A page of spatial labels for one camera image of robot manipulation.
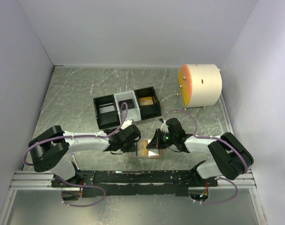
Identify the black white three-compartment tray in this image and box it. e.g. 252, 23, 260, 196
93, 86, 161, 129

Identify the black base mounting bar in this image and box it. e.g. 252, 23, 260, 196
51, 170, 218, 197

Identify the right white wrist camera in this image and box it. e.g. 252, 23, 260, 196
160, 120, 168, 133

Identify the orange leather card holder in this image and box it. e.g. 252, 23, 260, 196
131, 140, 162, 158

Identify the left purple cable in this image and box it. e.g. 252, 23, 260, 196
24, 102, 129, 207

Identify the cream cylinder with orange lid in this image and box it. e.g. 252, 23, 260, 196
177, 64, 222, 108

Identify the gold VIP card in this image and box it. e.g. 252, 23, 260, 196
133, 140, 149, 158

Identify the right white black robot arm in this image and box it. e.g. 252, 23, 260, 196
146, 118, 254, 187

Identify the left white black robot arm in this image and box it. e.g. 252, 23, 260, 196
23, 125, 141, 187

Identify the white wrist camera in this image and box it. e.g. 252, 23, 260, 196
160, 120, 168, 133
121, 119, 133, 129

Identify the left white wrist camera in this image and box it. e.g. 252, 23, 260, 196
121, 119, 133, 129

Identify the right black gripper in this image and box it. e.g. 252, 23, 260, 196
147, 128, 176, 149

